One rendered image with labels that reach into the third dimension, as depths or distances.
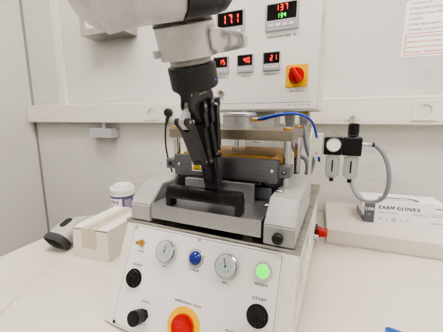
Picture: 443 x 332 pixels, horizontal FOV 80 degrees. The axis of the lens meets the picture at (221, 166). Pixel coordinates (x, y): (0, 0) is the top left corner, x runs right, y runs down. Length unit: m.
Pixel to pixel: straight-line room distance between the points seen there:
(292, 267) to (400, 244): 0.53
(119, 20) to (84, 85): 1.40
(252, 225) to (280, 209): 0.05
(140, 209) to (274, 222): 0.27
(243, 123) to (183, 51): 0.25
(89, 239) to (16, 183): 1.21
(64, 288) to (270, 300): 0.48
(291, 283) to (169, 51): 0.38
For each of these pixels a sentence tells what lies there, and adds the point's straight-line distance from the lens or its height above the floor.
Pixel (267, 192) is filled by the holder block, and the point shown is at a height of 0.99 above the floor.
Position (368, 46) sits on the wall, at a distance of 1.19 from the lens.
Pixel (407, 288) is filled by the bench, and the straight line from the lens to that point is 0.79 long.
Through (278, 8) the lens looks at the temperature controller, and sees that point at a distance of 0.77.
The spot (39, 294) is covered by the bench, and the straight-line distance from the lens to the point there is 0.76.
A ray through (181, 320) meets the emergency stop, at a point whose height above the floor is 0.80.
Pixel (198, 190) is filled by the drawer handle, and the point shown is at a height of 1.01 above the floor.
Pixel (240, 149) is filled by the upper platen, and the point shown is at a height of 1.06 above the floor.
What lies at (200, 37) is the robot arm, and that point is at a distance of 0.40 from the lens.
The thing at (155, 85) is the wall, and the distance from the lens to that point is 1.40.
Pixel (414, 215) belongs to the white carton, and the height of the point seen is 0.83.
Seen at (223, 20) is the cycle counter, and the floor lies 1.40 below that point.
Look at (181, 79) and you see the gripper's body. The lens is 0.41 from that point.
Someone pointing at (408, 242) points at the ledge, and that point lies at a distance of 0.93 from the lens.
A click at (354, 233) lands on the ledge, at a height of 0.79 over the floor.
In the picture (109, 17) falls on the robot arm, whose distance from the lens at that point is 0.31.
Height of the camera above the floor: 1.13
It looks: 10 degrees down
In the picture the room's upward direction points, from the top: straight up
